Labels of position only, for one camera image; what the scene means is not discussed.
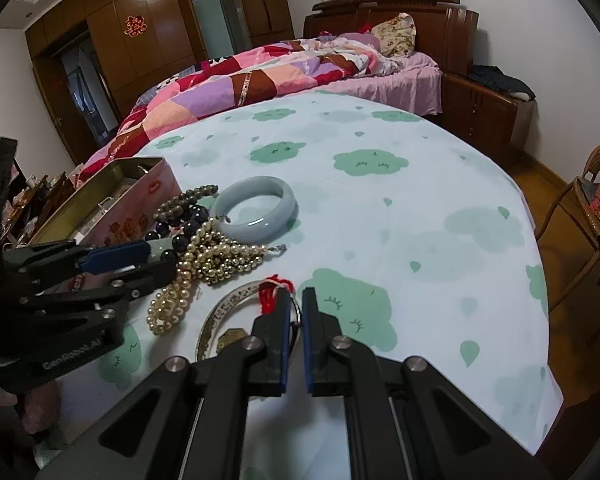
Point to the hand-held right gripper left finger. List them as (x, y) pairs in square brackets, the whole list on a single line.
[(282, 340)]

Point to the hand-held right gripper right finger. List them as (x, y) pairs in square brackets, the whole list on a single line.
[(309, 340)]

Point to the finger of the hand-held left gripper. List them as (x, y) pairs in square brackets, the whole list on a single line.
[(115, 256), (150, 275)]

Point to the pink tin box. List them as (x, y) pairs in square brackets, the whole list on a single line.
[(125, 220)]

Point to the silver bangle with red thread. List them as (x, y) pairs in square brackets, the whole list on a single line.
[(214, 311)]

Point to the pale jade bangle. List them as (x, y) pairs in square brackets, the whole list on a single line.
[(261, 230)]

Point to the person's left hand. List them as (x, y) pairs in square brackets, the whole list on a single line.
[(40, 405)]

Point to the gold pendant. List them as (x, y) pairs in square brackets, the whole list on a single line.
[(230, 341)]

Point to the wooden television cabinet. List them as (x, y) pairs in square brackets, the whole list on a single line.
[(55, 195)]

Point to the patchwork quilt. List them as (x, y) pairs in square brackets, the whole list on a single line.
[(205, 95)]

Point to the wooden wardrobe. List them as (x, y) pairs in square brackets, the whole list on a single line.
[(105, 35)]

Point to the red paper decoration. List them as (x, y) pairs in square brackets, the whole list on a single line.
[(134, 26)]

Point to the pink bed sheet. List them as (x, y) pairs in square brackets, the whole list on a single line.
[(405, 85)]

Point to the wooden nightstand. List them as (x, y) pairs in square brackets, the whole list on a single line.
[(480, 110)]

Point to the wicker chair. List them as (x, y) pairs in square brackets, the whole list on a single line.
[(580, 195)]

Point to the floral pillow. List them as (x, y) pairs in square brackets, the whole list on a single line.
[(395, 35)]

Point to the dark clothes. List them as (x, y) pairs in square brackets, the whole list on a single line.
[(500, 80)]

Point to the wooden bed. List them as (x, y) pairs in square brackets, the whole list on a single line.
[(430, 15)]

